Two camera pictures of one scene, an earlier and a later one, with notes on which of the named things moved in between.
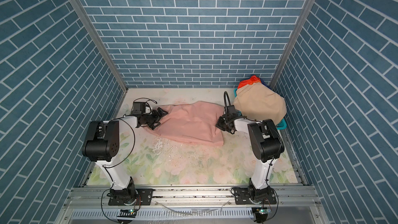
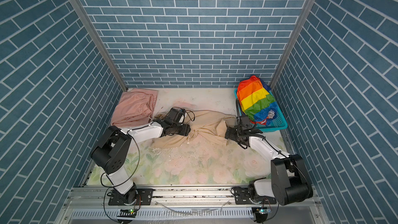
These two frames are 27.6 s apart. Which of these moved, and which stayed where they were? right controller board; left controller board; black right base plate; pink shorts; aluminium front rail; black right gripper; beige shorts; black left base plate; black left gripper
Moved: pink shorts; black right gripper; beige shorts; black left gripper
Stayed: black left base plate; left controller board; aluminium front rail; right controller board; black right base plate
